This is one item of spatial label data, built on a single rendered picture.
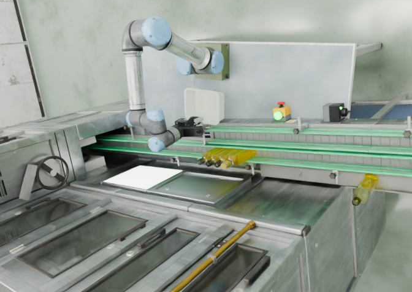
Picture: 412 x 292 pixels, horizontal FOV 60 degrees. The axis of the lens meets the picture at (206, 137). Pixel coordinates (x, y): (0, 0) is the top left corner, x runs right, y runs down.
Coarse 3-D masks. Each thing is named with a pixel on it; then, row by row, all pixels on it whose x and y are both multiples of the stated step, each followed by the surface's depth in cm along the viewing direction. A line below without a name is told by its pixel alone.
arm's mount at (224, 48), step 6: (216, 48) 203; (222, 48) 202; (228, 48) 206; (222, 54) 202; (228, 54) 208; (228, 60) 209; (228, 66) 210; (222, 72) 206; (228, 72) 211; (198, 78) 217; (204, 78) 214; (210, 78) 211; (216, 78) 209; (222, 78) 206; (228, 78) 212
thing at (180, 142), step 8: (96, 136) 286; (104, 136) 281; (176, 144) 224; (184, 144) 220; (192, 144) 216; (200, 144) 213; (208, 144) 211; (216, 144) 208; (296, 152) 175; (304, 152) 172; (312, 152) 170; (320, 152) 167; (328, 152) 165; (336, 152) 164; (344, 152) 162; (352, 152) 161; (360, 152) 160
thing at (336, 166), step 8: (136, 152) 251; (144, 152) 245; (152, 152) 241; (160, 152) 238; (168, 152) 236; (176, 152) 233; (184, 152) 230; (192, 152) 227; (200, 152) 224; (248, 160) 195; (256, 160) 193; (264, 160) 191; (272, 160) 190; (280, 160) 188; (288, 160) 185; (296, 160) 183; (304, 160) 182; (320, 168) 169; (328, 168) 167; (336, 168) 165; (344, 168) 163; (352, 168) 162; (360, 168) 160; (368, 168) 160; (376, 168) 159; (384, 168) 157; (392, 168) 155; (400, 168) 154; (408, 168) 153; (408, 176) 147
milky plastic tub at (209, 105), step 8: (192, 88) 184; (184, 96) 188; (192, 96) 191; (200, 96) 191; (208, 96) 188; (216, 96) 184; (192, 104) 193; (200, 104) 192; (208, 104) 189; (216, 104) 186; (192, 112) 194; (200, 112) 194; (208, 112) 190; (216, 112) 187; (208, 120) 185; (216, 120) 184
